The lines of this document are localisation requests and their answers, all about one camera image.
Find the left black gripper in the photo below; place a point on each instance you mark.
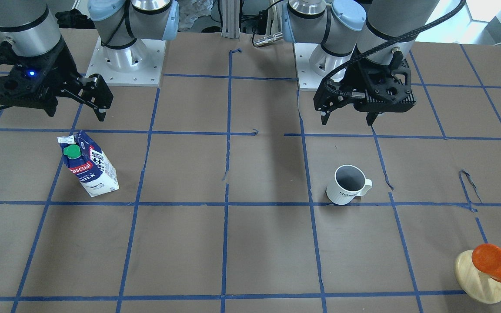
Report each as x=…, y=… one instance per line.
x=349, y=77

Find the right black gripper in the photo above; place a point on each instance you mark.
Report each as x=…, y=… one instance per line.
x=62, y=64

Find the white HOME mug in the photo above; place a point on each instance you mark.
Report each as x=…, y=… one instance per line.
x=346, y=183

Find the blue white milk carton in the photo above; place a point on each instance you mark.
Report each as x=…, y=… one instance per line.
x=84, y=158

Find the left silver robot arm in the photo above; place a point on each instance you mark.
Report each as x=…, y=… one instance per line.
x=359, y=55

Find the wooden mug tree stand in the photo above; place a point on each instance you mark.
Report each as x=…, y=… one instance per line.
x=478, y=285

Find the orange mug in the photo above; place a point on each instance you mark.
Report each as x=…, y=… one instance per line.
x=487, y=259

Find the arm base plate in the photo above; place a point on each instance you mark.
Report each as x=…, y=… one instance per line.
x=137, y=66
x=309, y=69

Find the aluminium frame post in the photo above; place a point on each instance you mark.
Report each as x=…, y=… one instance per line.
x=230, y=26

